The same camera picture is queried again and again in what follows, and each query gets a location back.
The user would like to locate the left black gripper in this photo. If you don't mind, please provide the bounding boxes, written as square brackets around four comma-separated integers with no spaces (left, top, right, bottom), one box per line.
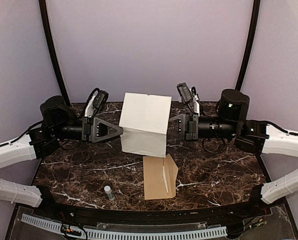
[52,116,127,144]

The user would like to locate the beige lined stationery sheet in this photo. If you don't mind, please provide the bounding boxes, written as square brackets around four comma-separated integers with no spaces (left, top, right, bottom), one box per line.
[119,93,172,158]

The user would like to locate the white letter paper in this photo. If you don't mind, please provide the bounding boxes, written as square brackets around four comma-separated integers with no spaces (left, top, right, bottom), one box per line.
[162,165,169,193]

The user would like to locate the brown kraft envelope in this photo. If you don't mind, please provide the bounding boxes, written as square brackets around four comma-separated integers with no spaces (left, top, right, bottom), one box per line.
[143,154,178,200]

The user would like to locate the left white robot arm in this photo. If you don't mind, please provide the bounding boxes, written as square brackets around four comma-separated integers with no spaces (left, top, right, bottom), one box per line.
[0,91,123,218]

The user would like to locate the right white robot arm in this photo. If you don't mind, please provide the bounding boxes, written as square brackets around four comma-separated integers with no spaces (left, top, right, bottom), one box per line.
[169,83,298,157]

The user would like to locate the small white-capped glue bottle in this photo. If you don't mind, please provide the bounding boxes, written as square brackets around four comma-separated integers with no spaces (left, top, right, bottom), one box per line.
[104,185,115,201]

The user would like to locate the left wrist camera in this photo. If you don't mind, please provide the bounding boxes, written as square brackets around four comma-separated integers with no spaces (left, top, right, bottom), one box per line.
[83,88,109,118]

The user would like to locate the black front frame rail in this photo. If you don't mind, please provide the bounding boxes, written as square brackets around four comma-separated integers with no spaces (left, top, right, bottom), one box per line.
[33,201,271,226]

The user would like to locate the white slotted cable duct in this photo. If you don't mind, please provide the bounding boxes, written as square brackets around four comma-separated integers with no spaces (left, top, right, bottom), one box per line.
[20,214,228,240]

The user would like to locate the left black corner post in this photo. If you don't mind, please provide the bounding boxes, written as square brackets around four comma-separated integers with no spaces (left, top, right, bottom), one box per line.
[38,0,71,106]

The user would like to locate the black corner post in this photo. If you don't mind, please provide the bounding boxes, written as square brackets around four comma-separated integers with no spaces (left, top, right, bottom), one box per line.
[235,0,261,91]
[38,0,71,106]

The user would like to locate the right black corner post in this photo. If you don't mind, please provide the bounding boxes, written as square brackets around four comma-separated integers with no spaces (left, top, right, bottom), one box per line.
[235,0,261,91]

